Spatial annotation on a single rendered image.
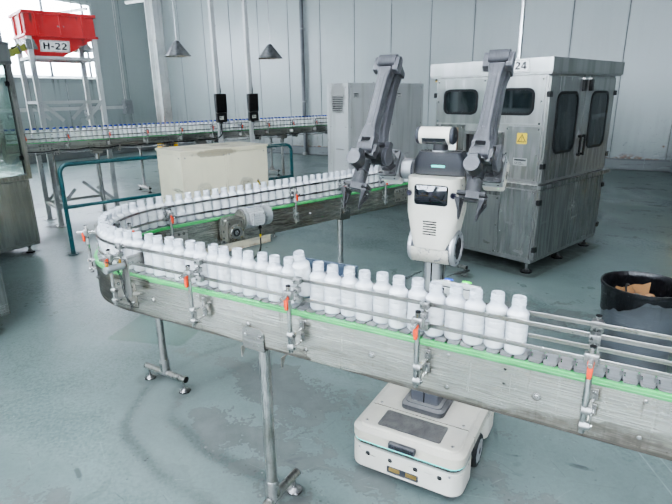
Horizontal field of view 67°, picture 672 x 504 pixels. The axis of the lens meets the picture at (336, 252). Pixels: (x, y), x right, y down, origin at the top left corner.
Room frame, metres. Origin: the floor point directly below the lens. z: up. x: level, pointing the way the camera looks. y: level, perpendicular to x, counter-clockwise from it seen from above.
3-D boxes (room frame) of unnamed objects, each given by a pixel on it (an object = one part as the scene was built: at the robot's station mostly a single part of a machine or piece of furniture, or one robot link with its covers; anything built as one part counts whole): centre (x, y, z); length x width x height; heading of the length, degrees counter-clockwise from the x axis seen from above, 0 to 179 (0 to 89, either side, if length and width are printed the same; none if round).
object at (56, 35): (7.51, 3.78, 1.40); 0.92 x 0.72 x 2.80; 132
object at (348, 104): (8.01, -0.35, 0.96); 0.82 x 0.50 x 1.91; 132
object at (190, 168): (5.91, 1.39, 0.59); 1.10 x 0.62 x 1.18; 132
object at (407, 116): (8.61, -1.01, 0.96); 0.82 x 0.50 x 1.91; 132
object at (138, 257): (1.99, 0.87, 0.96); 0.23 x 0.10 x 0.27; 150
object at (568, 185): (5.62, -2.03, 1.00); 1.60 x 1.30 x 2.00; 132
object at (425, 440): (2.15, -0.43, 0.24); 0.68 x 0.53 x 0.41; 150
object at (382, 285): (1.51, -0.15, 1.08); 0.06 x 0.06 x 0.17
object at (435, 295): (1.41, -0.30, 1.08); 0.06 x 0.06 x 0.17
